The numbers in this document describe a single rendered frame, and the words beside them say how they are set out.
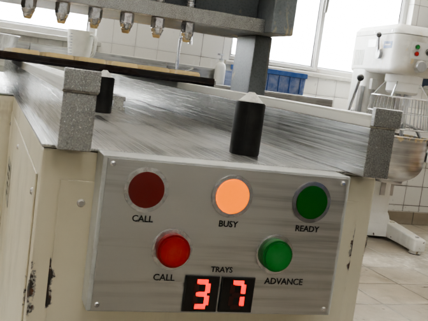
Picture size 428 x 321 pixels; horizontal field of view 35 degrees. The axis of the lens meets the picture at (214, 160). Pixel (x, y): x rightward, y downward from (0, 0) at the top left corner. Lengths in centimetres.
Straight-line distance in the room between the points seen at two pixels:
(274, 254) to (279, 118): 27
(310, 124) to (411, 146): 353
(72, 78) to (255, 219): 21
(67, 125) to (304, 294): 28
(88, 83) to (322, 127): 29
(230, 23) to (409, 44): 294
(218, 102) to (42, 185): 52
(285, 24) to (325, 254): 81
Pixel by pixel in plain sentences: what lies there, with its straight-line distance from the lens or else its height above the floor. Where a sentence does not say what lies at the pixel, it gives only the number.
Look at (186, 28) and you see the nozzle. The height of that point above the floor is 101.
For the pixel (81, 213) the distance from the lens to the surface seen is 63.
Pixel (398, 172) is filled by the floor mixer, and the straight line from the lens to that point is 432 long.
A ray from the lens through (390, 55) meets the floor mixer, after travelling 433.
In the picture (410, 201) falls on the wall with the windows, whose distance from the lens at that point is 556.
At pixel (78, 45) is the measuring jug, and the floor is 100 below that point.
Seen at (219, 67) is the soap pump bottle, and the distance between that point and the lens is 450.
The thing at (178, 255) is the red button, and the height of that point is 76.
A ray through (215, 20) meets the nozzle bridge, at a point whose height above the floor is 103.
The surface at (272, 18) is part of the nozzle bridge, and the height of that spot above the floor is 105.
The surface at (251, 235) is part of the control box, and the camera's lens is 64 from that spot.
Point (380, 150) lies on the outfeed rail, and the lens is 68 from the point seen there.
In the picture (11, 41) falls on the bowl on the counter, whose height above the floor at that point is 97.
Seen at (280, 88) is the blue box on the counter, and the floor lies 91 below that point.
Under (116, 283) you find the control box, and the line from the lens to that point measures 62.
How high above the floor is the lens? 91
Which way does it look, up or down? 7 degrees down
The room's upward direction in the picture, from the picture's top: 8 degrees clockwise
